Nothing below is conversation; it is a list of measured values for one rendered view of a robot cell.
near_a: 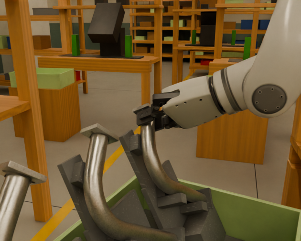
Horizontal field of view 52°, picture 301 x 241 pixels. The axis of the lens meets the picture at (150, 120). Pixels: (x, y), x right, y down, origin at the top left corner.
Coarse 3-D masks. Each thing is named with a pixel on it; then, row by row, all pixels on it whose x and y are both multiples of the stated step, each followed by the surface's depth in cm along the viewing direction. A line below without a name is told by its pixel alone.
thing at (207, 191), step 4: (204, 188) 76; (208, 188) 76; (200, 192) 77; (204, 192) 76; (208, 192) 76; (208, 196) 75; (208, 200) 75; (212, 200) 75; (208, 204) 74; (212, 204) 75; (212, 208) 74
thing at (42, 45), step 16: (80, 0) 548; (0, 16) 551; (32, 16) 535; (48, 16) 527; (80, 16) 553; (80, 32) 565; (0, 48) 575; (48, 48) 579; (80, 48) 575; (0, 80) 592; (80, 80) 587
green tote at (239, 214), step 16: (224, 192) 75; (144, 208) 89; (224, 208) 76; (240, 208) 74; (256, 208) 72; (272, 208) 70; (288, 208) 69; (80, 224) 64; (224, 224) 78; (240, 224) 76; (256, 224) 73; (272, 224) 72; (288, 224) 70; (64, 240) 60; (256, 240) 75; (272, 240) 73; (288, 240) 71
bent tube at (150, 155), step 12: (144, 108) 64; (144, 132) 62; (144, 144) 61; (144, 156) 61; (156, 156) 61; (156, 168) 60; (156, 180) 61; (168, 180) 62; (168, 192) 63; (192, 192) 69
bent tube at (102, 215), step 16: (96, 128) 51; (96, 144) 51; (96, 160) 49; (96, 176) 48; (96, 192) 47; (96, 208) 47; (112, 224) 48; (128, 224) 51; (144, 240) 54; (160, 240) 57; (176, 240) 61
